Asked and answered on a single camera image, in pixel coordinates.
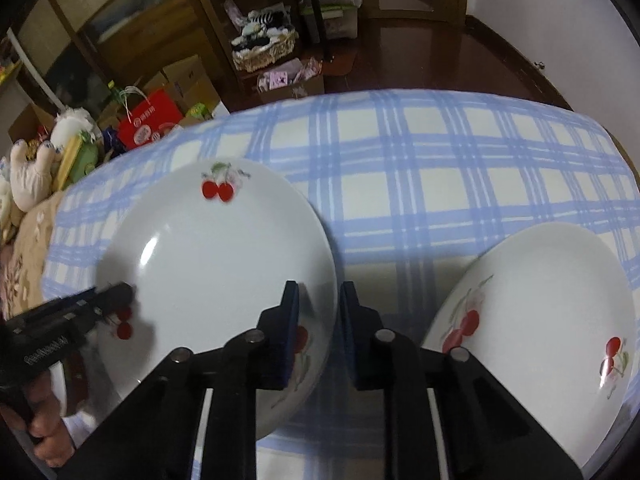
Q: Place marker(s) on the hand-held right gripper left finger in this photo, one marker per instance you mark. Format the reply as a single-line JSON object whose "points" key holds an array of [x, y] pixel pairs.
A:
{"points": [[291, 340]]}

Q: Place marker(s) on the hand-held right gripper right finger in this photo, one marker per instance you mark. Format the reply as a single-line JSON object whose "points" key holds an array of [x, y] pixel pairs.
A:
{"points": [[351, 340]]}

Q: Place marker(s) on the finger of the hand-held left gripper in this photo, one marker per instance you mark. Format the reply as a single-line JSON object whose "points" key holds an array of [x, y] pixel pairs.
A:
{"points": [[117, 296]]}

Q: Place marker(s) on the white cherry print plate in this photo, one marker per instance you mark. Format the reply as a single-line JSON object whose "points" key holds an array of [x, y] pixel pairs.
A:
{"points": [[540, 300], [210, 250]]}

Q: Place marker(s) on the person's left hand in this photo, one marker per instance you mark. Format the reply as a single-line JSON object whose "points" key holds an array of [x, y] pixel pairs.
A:
{"points": [[50, 425]]}

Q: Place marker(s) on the brown patterned blanket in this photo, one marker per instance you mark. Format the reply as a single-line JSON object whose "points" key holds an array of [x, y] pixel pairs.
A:
{"points": [[27, 245]]}

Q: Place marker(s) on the green yellow box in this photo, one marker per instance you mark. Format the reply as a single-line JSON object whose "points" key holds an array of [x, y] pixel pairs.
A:
{"points": [[82, 160]]}

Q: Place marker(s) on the cream plush toy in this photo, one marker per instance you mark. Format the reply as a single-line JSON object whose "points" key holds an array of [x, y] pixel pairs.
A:
{"points": [[5, 200]]}

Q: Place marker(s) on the beige plush toy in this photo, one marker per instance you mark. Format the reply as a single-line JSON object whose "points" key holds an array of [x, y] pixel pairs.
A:
{"points": [[30, 175]]}

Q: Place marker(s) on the blue bag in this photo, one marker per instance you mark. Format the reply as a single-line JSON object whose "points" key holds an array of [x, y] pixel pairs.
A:
{"points": [[111, 141]]}

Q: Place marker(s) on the red paper bag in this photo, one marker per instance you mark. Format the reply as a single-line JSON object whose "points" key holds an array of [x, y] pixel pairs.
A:
{"points": [[150, 125]]}

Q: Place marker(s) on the blue plaid cloth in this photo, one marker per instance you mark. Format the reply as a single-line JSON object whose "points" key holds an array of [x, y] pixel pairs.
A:
{"points": [[400, 170]]}

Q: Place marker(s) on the white fluffy plush toy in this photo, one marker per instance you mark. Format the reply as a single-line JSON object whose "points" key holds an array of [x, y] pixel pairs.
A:
{"points": [[72, 124]]}

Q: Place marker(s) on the open cardboard box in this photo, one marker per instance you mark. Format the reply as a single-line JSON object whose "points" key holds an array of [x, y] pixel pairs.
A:
{"points": [[27, 120]]}

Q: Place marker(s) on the green packet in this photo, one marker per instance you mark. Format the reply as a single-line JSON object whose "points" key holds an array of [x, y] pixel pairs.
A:
{"points": [[200, 111]]}

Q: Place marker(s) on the large cardboard box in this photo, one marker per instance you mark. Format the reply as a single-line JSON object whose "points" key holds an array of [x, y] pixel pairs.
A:
{"points": [[187, 77]]}

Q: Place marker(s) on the wooden wardrobe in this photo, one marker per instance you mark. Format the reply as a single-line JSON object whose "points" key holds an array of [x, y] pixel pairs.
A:
{"points": [[150, 45]]}

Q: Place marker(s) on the cardboard box with pink items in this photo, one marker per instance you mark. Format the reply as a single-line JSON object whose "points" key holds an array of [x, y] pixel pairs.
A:
{"points": [[285, 85]]}

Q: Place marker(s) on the wicker basket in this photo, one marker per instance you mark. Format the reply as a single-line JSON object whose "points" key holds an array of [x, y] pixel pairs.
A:
{"points": [[265, 56]]}

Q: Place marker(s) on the pile of clothes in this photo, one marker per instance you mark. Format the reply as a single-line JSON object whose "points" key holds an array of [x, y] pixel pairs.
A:
{"points": [[262, 27]]}

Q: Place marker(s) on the wooden corner shelf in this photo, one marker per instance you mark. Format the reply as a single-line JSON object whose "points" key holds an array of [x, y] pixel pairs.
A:
{"points": [[210, 5]]}

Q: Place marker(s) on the white plastic storage box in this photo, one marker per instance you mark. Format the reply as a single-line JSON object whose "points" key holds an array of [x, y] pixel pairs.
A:
{"points": [[342, 15]]}

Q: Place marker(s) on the black side table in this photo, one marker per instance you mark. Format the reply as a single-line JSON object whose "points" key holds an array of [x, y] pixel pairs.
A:
{"points": [[316, 10]]}

